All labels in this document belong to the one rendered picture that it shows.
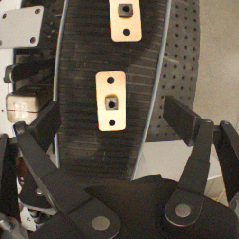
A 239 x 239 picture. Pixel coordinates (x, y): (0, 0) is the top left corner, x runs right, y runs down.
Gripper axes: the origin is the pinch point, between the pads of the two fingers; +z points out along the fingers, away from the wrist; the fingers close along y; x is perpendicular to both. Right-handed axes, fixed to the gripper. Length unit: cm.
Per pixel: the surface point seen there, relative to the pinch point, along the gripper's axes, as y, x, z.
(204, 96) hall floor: 106, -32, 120
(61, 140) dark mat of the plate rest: -7.9, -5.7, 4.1
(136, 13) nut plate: 3.5, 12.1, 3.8
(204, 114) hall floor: 111, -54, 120
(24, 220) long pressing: -49, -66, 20
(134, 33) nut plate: 3.2, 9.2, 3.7
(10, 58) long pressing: -24.9, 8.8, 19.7
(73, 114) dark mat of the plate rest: -5.4, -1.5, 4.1
